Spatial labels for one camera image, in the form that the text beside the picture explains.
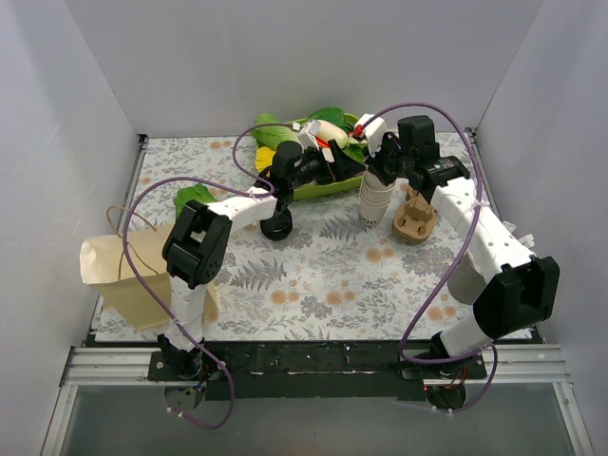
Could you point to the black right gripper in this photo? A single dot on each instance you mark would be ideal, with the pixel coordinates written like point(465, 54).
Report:
point(380, 164)

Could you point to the aluminium frame rail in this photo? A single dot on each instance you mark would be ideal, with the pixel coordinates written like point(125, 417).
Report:
point(105, 366)

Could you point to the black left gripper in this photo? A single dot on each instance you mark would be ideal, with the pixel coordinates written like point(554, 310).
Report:
point(330, 163)

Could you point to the orange carrot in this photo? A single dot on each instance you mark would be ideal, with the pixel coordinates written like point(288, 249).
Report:
point(321, 142)

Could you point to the small green lettuce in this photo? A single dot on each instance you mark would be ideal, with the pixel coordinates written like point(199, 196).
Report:
point(197, 192)

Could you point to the green bok choy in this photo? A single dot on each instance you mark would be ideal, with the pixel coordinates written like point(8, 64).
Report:
point(346, 121)

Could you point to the green plastic tray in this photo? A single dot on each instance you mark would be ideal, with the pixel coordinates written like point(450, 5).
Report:
point(313, 190)

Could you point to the floral table mat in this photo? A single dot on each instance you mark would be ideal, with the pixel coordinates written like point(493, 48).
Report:
point(332, 278)

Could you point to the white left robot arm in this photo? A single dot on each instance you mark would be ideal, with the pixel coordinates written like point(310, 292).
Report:
point(196, 246)

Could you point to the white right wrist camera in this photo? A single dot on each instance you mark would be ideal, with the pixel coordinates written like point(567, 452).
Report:
point(371, 130)

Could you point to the black base bar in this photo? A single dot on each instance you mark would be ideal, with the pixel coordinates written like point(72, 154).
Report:
point(308, 369)

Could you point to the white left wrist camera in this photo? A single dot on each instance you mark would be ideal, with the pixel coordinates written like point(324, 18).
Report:
point(306, 137)

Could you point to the white radish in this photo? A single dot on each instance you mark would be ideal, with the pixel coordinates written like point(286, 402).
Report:
point(329, 132)

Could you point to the brown pulp cup carrier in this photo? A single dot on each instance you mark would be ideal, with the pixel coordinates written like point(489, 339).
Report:
point(414, 219)

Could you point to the black plastic cup lid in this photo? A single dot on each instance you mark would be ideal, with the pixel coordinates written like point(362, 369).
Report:
point(277, 227)

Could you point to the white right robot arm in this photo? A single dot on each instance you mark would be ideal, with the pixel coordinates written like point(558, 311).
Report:
point(520, 287)

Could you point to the grey cylindrical holder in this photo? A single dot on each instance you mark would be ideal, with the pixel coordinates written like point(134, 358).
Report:
point(466, 284)

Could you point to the stack of white paper cups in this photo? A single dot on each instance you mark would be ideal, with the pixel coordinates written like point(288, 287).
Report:
point(374, 199)

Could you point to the green napa cabbage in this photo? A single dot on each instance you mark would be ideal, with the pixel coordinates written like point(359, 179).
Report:
point(272, 134)

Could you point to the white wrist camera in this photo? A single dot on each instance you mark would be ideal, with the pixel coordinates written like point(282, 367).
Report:
point(306, 137)
point(371, 130)

